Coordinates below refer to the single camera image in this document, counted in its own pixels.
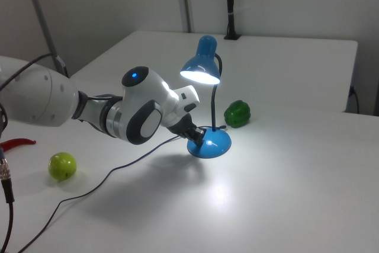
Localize Franka gripper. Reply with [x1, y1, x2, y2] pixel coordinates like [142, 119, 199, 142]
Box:
[166, 85, 207, 148]

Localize blue gooseneck desk lamp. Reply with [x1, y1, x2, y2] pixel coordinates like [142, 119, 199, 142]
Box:
[179, 35, 233, 159]

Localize green bell pepper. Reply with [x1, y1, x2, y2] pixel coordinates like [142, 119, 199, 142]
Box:
[223, 100, 252, 129]

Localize green apple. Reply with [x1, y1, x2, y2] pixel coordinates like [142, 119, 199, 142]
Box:
[48, 152, 78, 181]

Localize red chili pepper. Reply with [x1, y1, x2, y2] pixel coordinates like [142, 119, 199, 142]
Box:
[0, 137, 37, 150]

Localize black lamp power cable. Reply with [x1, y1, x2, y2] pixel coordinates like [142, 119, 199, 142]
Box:
[14, 124, 229, 253]

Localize black cable at table edge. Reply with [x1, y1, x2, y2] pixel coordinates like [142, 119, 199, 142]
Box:
[350, 86, 361, 114]

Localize grey robot arm cable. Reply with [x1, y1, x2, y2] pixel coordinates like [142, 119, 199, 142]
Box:
[0, 53, 57, 91]

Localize black cable with metal connector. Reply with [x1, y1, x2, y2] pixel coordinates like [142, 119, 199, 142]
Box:
[0, 146, 15, 253]

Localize grey metal frame pole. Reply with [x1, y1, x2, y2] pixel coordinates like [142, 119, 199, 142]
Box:
[23, 0, 71, 78]

